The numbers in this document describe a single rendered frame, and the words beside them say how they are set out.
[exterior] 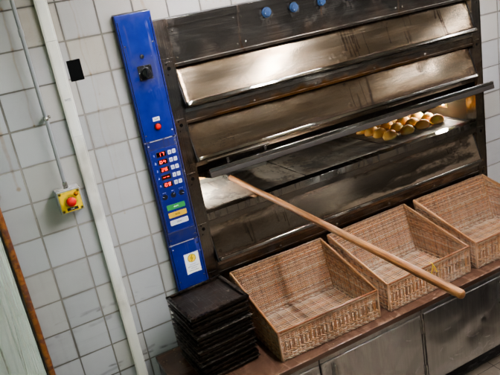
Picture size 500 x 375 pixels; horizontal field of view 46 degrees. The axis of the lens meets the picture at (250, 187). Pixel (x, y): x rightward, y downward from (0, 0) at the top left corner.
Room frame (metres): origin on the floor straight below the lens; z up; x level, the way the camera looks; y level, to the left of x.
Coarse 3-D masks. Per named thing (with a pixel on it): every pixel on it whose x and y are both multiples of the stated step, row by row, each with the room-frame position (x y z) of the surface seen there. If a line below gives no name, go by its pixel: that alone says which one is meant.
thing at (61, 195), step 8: (56, 192) 2.35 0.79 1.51; (64, 192) 2.35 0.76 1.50; (72, 192) 2.36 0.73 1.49; (80, 192) 2.38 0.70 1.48; (56, 200) 2.39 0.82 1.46; (64, 200) 2.35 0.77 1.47; (80, 200) 2.37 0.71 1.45; (64, 208) 2.34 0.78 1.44; (72, 208) 2.35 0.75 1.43; (80, 208) 2.37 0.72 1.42
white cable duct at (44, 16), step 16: (48, 16) 2.45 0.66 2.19; (48, 32) 2.45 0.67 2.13; (48, 48) 2.44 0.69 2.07; (64, 80) 2.45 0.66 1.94; (64, 96) 2.45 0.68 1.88; (64, 112) 2.45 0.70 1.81; (80, 128) 2.46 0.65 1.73; (80, 144) 2.45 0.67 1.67; (80, 160) 2.44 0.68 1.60; (96, 192) 2.45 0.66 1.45; (96, 208) 2.45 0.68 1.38; (96, 224) 2.44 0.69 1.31; (112, 256) 2.45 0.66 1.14; (112, 272) 2.44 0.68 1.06; (128, 304) 2.46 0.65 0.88; (128, 320) 2.45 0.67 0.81; (128, 336) 2.44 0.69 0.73; (144, 368) 2.45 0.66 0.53
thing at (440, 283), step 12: (240, 180) 2.99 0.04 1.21; (264, 192) 2.74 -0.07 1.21; (288, 204) 2.52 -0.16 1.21; (300, 216) 2.41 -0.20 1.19; (312, 216) 2.33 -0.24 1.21; (324, 228) 2.23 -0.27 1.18; (336, 228) 2.16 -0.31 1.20; (348, 240) 2.07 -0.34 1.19; (360, 240) 2.02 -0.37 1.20; (372, 252) 1.93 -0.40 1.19; (384, 252) 1.89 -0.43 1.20; (396, 264) 1.81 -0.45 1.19; (408, 264) 1.77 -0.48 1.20; (420, 276) 1.70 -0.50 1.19; (432, 276) 1.67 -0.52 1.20; (444, 288) 1.60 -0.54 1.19; (456, 288) 1.57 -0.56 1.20
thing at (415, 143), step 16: (448, 128) 3.36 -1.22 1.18; (464, 128) 3.37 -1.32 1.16; (400, 144) 3.21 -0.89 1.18; (416, 144) 3.21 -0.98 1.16; (352, 160) 3.08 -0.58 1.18; (368, 160) 3.07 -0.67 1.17; (304, 176) 2.95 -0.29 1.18; (320, 176) 2.94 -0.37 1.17; (272, 192) 2.82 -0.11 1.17; (288, 192) 2.86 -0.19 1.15; (224, 208) 2.71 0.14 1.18; (240, 208) 2.74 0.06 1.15
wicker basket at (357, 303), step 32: (288, 256) 2.78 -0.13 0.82; (320, 256) 2.84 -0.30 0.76; (256, 288) 2.67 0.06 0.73; (288, 288) 2.73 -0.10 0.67; (320, 288) 2.78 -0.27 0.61; (352, 288) 2.64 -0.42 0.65; (256, 320) 2.44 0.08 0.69; (288, 320) 2.55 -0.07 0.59; (320, 320) 2.32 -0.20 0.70; (352, 320) 2.39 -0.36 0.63; (288, 352) 2.25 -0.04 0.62
